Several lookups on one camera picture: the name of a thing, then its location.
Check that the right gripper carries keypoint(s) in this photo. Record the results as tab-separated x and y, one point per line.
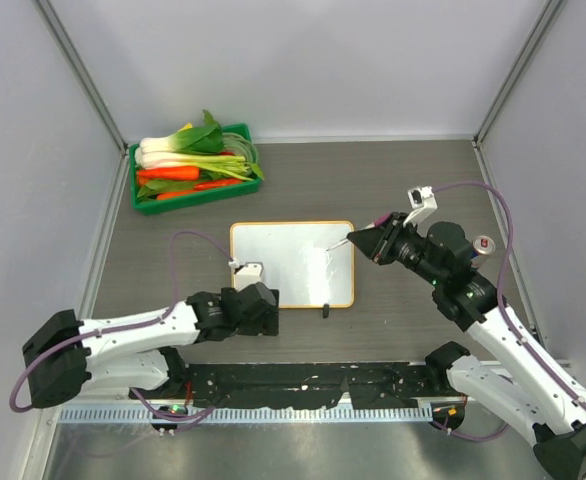
369	240

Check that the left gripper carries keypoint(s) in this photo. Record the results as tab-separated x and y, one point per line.
267	324

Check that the pink capped marker pen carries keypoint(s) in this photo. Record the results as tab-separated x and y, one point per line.
350	236

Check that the yellow framed whiteboard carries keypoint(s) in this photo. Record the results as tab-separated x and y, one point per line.
296	263

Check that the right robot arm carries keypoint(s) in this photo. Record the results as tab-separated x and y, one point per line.
540	401

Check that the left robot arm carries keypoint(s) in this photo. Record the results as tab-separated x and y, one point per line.
68	356

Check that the energy drink can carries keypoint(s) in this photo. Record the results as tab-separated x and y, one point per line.
483	247

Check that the red chili toy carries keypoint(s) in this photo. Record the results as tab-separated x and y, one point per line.
215	184

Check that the green onion toy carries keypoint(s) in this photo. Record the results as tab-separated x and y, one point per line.
235	166

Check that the orange carrot toy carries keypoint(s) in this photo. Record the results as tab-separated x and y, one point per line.
179	173
174	194

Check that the green vegetable tray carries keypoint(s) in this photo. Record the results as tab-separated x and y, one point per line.
153	207

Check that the bok choy toy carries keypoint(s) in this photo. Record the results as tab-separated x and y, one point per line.
206	139

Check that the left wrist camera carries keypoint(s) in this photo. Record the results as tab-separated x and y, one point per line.
244	274

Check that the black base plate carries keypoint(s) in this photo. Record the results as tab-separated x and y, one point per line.
304	386

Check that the white cable duct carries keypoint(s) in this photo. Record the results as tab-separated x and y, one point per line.
342	413

